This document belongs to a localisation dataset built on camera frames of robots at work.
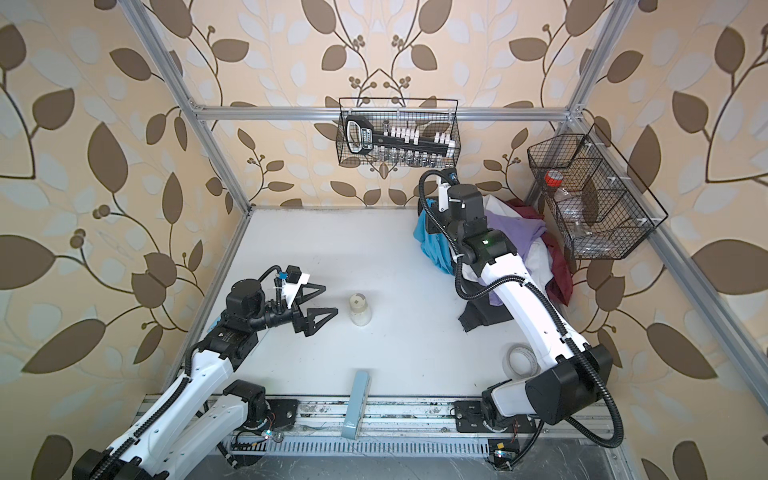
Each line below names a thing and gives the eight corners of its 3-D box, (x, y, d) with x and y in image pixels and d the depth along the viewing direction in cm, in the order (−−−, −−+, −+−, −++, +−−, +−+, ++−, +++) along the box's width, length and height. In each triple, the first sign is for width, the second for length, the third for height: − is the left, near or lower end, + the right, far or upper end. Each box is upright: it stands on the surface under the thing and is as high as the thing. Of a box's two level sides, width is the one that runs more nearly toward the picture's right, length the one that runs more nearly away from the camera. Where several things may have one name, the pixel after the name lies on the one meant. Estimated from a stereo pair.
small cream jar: (352, 326, 91) (348, 311, 83) (354, 308, 94) (350, 292, 86) (371, 326, 91) (369, 311, 83) (372, 308, 94) (370, 292, 86)
